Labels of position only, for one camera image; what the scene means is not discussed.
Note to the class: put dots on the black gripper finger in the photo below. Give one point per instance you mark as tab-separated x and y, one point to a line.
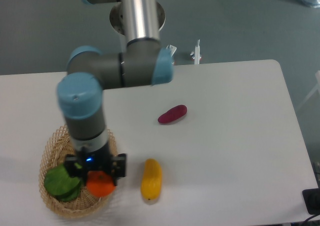
73	168
118	167

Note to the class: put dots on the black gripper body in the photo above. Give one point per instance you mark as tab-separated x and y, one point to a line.
92	154

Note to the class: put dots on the orange fruit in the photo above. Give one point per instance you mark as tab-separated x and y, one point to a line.
99	184

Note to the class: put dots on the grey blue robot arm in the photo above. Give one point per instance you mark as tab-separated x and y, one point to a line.
89	73

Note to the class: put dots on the woven wicker basket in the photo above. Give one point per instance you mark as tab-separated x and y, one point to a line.
57	147

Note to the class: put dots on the green bok choy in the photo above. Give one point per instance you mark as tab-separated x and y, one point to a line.
60	185

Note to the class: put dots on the yellow mango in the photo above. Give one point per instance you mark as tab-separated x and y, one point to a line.
151	183

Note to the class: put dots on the purple sweet potato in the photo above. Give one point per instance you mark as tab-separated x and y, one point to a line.
174	114

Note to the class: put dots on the white stand leg with caster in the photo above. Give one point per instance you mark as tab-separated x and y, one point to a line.
195	55

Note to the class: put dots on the black device at edge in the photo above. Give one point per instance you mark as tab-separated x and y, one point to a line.
312	200

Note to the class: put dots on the white frame at right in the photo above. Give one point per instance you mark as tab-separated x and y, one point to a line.
312	94

